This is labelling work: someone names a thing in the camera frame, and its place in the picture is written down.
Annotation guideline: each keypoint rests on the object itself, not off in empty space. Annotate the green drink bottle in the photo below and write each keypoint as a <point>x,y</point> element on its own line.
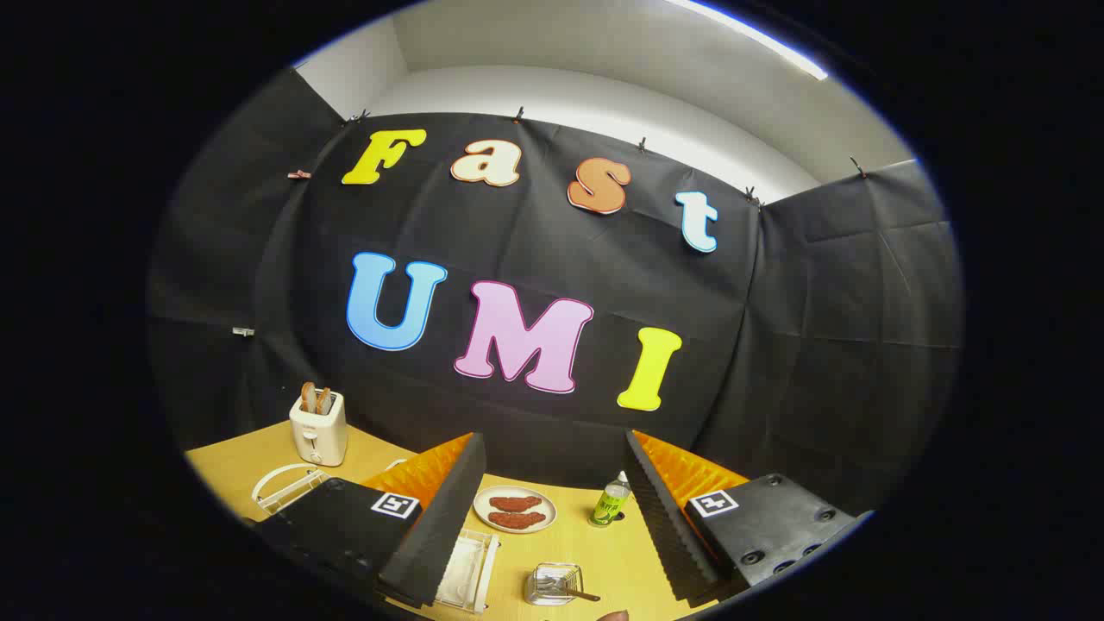
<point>609,504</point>

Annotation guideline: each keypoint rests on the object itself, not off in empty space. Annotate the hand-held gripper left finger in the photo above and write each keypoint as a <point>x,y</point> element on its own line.
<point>440,535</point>

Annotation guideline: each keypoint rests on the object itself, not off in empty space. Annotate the white plate with meat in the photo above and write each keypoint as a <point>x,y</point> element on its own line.
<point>517,491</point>

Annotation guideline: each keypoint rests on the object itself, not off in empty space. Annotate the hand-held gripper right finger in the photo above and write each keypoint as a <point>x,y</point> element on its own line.
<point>664,526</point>

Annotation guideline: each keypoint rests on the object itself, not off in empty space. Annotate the red-brown meat piece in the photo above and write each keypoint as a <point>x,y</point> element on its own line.
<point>517,519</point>
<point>515,503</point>

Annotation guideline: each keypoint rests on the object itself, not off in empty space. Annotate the white toaster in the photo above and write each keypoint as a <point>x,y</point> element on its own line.
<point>317,435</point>

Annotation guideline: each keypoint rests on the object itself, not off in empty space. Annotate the brown toast slice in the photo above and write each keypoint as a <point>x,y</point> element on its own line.
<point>323,401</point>
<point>308,398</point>

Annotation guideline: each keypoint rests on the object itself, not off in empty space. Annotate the black binder clip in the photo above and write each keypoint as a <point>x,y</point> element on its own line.
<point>358,116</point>

